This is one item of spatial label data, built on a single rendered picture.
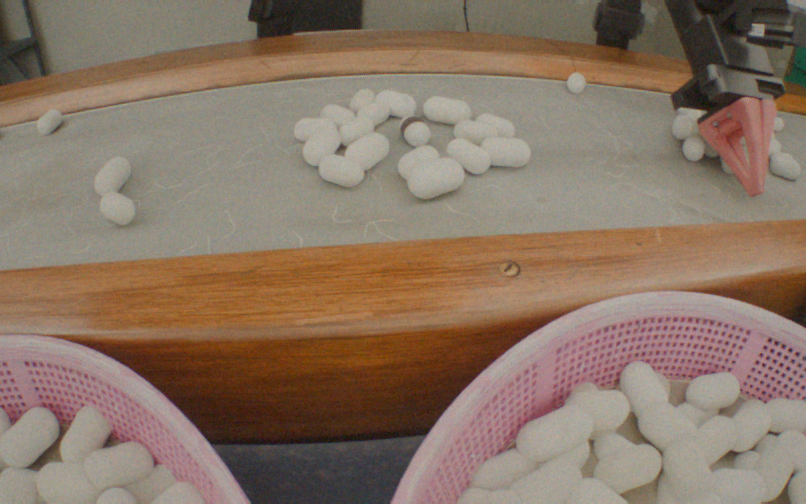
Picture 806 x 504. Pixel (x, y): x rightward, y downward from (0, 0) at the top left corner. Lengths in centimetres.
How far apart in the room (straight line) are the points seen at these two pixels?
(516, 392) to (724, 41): 34
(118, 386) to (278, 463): 10
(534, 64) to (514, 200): 28
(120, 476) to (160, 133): 32
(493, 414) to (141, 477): 14
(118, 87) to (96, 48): 224
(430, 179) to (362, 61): 25
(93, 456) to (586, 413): 20
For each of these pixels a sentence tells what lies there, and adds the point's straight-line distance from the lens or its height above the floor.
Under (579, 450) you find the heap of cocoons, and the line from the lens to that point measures 21.
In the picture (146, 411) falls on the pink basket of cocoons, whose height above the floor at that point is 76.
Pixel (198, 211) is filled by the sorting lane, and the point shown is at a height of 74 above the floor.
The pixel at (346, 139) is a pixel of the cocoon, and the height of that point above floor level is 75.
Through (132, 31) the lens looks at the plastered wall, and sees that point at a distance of 269.
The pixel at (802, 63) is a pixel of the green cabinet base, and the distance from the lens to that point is 107.
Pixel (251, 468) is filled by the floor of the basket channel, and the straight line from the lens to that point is 27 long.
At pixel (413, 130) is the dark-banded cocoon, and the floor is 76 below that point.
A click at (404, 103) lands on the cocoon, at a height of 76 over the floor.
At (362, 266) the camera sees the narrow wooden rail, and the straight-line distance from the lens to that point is 22.
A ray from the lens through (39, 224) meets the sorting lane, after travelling 38.
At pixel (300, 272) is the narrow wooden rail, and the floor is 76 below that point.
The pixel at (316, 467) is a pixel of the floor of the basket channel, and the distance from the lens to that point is 26.
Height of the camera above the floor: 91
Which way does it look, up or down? 39 degrees down
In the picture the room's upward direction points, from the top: 3 degrees clockwise
